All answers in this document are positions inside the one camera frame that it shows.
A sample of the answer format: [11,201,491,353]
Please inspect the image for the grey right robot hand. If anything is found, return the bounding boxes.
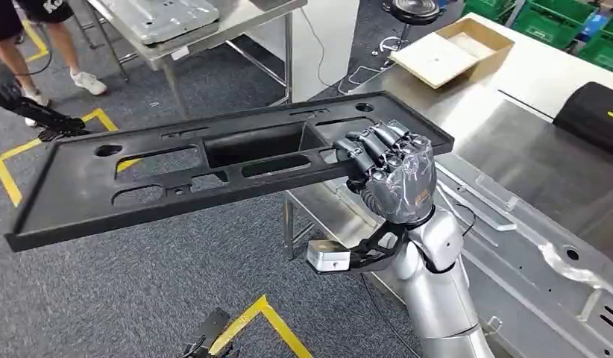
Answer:
[334,119,438,226]

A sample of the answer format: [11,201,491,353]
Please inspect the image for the dark left robot hand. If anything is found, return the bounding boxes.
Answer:
[38,116,90,142]

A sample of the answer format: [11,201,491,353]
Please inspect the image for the black plastic panel with cutouts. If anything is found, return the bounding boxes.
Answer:
[4,91,455,253]

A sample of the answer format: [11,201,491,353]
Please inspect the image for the person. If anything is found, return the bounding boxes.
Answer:
[0,0,109,128]

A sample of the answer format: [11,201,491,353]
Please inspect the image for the open cardboard box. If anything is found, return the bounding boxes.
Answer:
[389,18,515,90]

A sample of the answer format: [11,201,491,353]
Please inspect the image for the stamped sheet metal part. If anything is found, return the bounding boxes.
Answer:
[331,153,613,358]

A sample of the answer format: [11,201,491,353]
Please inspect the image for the grey sheet metal part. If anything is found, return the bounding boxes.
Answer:
[99,0,221,46]

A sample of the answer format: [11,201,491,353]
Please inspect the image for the black round stool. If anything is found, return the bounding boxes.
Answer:
[379,0,443,69]

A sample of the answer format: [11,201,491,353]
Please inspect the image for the green plastic crate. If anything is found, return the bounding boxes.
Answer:
[462,0,515,23]
[511,0,599,51]
[575,14,613,76]

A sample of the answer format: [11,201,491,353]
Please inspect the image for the black padded object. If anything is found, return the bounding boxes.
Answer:
[553,81,613,160]

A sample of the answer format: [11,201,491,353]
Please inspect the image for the blue plastic object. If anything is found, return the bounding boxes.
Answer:
[580,12,610,42]

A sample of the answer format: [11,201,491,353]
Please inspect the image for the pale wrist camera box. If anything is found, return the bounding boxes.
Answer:
[306,239,352,273]

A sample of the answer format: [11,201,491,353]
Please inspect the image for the white floor cable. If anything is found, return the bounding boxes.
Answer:
[300,7,374,95]

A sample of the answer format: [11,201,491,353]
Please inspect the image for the steel frame table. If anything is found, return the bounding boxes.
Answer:
[87,0,309,119]

